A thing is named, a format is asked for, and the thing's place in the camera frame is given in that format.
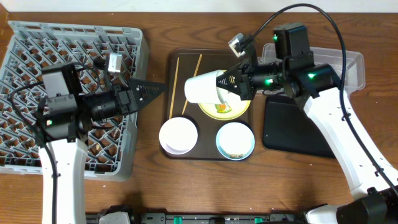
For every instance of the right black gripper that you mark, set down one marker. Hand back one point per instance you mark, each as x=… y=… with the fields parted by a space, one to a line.
x=244 y=81

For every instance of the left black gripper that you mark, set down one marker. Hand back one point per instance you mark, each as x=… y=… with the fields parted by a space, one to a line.
x=125 y=98

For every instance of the yellow round plate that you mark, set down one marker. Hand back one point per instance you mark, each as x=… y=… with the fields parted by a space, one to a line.
x=233 y=100

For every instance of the white paper cup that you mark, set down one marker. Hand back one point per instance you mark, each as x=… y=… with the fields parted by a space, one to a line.
x=203 y=89

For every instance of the wooden chopstick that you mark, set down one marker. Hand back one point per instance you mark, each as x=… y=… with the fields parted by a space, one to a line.
x=173 y=89
x=194 y=75

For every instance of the light blue round bowl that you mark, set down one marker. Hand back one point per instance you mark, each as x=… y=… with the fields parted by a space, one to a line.
x=235 y=141

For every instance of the yellow snack wrapper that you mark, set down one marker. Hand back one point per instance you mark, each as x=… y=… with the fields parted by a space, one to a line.
x=223 y=108

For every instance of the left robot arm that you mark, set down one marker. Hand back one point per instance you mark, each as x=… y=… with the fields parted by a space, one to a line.
x=63 y=122

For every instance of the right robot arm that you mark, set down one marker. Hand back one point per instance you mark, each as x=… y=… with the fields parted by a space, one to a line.
x=318 y=90

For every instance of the dark brown serving tray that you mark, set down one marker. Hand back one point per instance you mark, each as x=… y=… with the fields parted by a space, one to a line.
x=213 y=59

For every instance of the white round bowl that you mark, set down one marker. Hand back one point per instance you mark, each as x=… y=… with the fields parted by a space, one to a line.
x=178 y=136

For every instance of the black rectangular tray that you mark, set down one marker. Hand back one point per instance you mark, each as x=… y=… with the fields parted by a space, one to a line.
x=287 y=128

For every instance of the grey plastic dish rack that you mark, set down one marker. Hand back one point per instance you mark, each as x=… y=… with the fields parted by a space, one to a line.
x=34 y=46

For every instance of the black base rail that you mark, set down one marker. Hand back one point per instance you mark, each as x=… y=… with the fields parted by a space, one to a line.
x=125 y=214

